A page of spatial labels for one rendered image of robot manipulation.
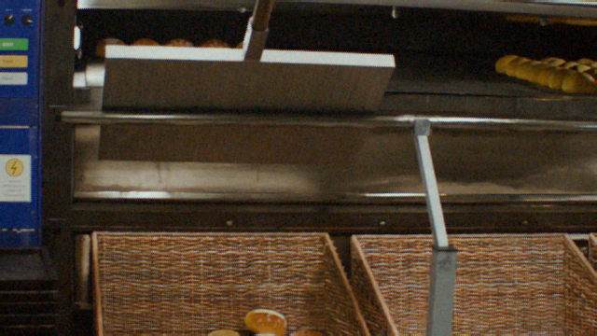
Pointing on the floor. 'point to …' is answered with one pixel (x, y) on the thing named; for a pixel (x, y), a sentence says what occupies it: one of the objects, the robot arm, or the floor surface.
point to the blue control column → (12, 146)
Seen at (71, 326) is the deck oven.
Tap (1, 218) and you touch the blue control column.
